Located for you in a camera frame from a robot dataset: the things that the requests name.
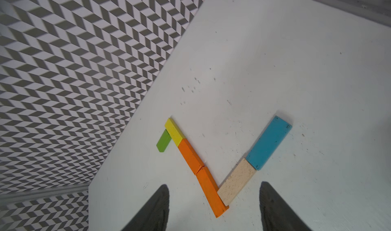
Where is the teal block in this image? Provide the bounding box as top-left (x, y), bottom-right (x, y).
top-left (246, 116), bottom-right (292, 171)

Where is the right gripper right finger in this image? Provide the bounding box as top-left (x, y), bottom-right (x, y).
top-left (259, 181), bottom-right (311, 231)

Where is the orange block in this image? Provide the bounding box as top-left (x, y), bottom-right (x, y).
top-left (178, 138), bottom-right (205, 175)
top-left (196, 166), bottom-right (229, 218)

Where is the green small block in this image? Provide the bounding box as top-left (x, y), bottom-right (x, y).
top-left (156, 129), bottom-right (172, 153)

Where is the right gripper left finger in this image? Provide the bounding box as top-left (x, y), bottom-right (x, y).
top-left (122, 184), bottom-right (170, 231)

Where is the natural wood block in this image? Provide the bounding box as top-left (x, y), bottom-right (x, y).
top-left (217, 158), bottom-right (257, 206)

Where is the yellow block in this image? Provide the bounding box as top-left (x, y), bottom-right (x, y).
top-left (165, 118), bottom-right (186, 146)

